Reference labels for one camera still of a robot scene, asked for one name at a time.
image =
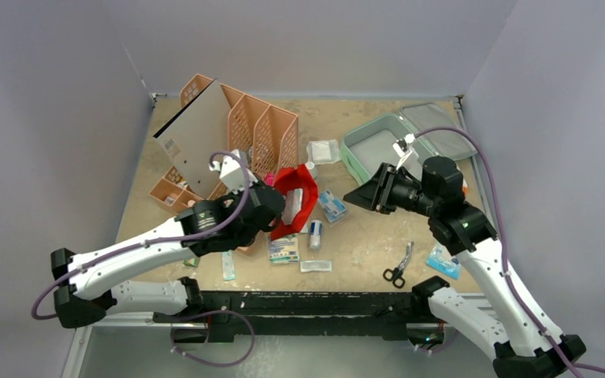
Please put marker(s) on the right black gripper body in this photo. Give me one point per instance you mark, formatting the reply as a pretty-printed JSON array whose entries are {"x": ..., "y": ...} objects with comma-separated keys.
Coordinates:
[{"x": 384, "y": 189}]

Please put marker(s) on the white gauze pad packet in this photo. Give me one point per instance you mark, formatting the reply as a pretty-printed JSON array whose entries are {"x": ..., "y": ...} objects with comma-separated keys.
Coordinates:
[{"x": 323, "y": 152}]

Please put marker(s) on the black table front rail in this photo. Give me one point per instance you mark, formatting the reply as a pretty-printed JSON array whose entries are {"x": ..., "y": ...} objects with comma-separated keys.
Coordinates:
[{"x": 231, "y": 313}]

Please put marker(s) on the black handled scissors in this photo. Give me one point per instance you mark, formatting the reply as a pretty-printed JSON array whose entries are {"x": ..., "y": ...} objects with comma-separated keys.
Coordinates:
[{"x": 395, "y": 275}]

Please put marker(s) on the red first aid pouch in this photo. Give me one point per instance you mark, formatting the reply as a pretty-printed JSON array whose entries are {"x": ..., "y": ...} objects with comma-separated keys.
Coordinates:
[{"x": 288, "y": 179}]

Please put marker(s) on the green orange dressing packet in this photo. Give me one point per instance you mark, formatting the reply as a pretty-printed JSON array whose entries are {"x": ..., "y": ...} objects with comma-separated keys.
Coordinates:
[{"x": 283, "y": 250}]

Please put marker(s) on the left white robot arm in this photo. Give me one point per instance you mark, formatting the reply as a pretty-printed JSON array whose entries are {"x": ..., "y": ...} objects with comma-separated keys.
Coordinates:
[{"x": 92, "y": 285}]

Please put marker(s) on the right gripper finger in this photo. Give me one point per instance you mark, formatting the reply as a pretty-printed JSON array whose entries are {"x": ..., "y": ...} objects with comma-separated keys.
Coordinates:
[
  {"x": 375, "y": 186},
  {"x": 371, "y": 202}
]

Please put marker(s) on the blue wipes packet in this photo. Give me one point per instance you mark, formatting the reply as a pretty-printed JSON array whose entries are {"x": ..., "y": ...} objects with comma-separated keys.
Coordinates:
[{"x": 441, "y": 260}]

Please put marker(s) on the mint green storage case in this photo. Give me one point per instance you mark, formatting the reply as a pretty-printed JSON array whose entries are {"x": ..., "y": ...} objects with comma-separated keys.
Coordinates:
[{"x": 363, "y": 149}]

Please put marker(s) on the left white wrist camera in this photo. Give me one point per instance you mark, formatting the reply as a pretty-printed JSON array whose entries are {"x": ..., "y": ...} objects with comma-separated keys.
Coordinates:
[{"x": 233, "y": 170}]

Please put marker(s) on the grey folder board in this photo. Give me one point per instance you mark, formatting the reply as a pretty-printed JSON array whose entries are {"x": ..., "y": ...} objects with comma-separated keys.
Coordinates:
[{"x": 195, "y": 132}]

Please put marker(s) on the teal printed plaster packet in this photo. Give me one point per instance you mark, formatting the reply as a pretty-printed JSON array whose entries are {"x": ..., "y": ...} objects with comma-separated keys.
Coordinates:
[{"x": 227, "y": 265}]

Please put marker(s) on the teal bandage strip packet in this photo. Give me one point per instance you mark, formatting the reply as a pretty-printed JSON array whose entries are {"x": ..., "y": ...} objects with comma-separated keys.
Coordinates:
[{"x": 293, "y": 205}]

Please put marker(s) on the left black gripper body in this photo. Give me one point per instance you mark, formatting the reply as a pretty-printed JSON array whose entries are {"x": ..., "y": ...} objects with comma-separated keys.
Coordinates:
[{"x": 249, "y": 239}]

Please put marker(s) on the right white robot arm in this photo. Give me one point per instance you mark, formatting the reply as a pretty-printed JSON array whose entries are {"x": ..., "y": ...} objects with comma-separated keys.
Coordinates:
[{"x": 522, "y": 341}]

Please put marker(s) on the alcohol wipes bag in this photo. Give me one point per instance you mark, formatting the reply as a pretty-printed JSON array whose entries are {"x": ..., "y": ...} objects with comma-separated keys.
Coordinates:
[{"x": 332, "y": 207}]

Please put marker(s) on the pink marker pen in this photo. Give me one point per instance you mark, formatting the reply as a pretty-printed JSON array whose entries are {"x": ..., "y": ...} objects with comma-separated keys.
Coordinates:
[{"x": 270, "y": 179}]

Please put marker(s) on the blue white bandage roll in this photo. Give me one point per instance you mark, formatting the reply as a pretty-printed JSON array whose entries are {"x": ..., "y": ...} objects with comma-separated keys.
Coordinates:
[{"x": 315, "y": 231}]

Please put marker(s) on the clear packet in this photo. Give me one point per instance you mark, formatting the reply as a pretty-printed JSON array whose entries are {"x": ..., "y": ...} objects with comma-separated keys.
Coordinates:
[{"x": 315, "y": 266}]

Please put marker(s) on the pink plastic desk organizer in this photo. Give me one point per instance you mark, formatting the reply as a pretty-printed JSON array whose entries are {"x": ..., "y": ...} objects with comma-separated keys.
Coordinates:
[{"x": 268, "y": 135}]

